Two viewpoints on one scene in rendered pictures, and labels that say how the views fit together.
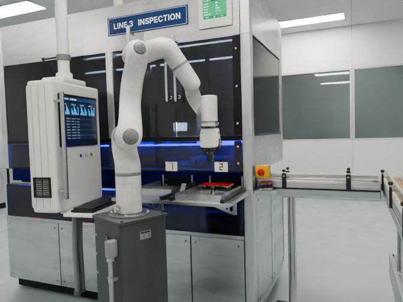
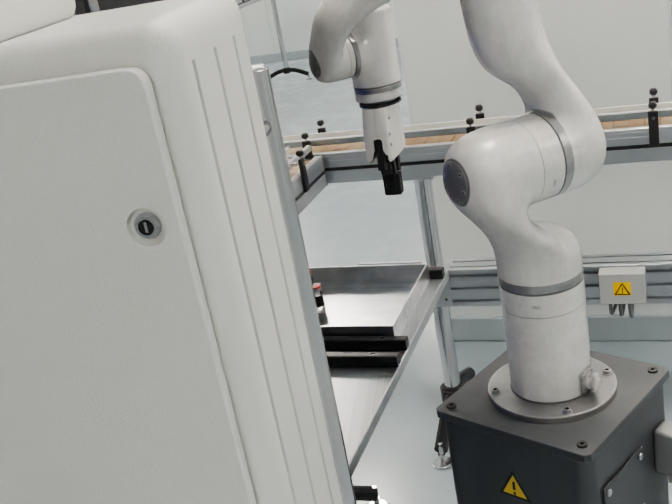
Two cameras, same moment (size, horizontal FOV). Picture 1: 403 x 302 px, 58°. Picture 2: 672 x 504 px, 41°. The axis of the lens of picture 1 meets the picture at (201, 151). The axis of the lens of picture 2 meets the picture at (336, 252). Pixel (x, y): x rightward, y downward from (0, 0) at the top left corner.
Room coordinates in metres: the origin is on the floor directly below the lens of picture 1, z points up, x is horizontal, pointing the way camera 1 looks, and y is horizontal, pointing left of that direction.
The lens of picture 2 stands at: (1.97, 1.53, 1.60)
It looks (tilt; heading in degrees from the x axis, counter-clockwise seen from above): 21 degrees down; 270
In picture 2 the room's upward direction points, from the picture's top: 11 degrees counter-clockwise
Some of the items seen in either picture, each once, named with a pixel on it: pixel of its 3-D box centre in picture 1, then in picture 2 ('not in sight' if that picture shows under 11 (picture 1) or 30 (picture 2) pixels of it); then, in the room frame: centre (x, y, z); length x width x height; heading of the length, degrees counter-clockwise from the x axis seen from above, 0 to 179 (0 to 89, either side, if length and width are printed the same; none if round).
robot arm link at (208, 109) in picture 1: (208, 108); (369, 45); (1.84, -0.04, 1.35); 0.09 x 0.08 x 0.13; 22
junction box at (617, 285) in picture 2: not in sight; (622, 285); (1.22, -0.67, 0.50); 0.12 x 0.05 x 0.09; 157
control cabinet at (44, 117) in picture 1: (67, 142); (32, 462); (2.26, 0.84, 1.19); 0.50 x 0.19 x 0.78; 165
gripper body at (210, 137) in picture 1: (210, 136); (384, 126); (1.84, -0.04, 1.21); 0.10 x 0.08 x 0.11; 67
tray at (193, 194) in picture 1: (209, 192); (326, 302); (2.00, -0.04, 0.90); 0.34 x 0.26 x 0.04; 157
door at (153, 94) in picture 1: (143, 92); not in sight; (2.41, 0.37, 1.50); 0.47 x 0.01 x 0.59; 67
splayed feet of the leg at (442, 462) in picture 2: not in sight; (455, 404); (1.68, -0.94, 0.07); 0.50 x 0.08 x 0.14; 67
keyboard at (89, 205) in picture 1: (100, 203); not in sight; (2.18, 0.62, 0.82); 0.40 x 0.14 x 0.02; 165
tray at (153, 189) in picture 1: (165, 187); not in sight; (2.24, 0.23, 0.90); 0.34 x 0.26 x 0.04; 157
